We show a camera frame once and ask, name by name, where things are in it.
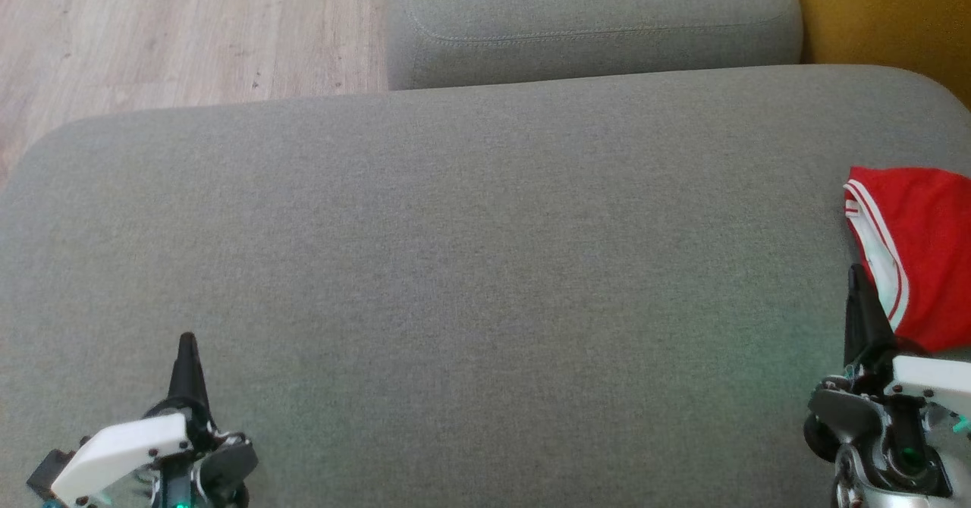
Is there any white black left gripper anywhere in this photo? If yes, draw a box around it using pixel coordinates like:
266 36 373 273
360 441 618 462
50 331 259 508

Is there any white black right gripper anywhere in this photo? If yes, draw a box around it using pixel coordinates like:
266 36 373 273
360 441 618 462
803 263 971 465

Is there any red garment with white trim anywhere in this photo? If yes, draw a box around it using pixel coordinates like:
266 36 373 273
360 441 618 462
843 165 971 354

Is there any grey fabric sofa seat cushion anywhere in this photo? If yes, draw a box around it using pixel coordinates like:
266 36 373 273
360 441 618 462
0 64 971 508

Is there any small grey fabric sofa cushion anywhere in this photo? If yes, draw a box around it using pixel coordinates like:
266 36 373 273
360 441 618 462
386 0 805 91

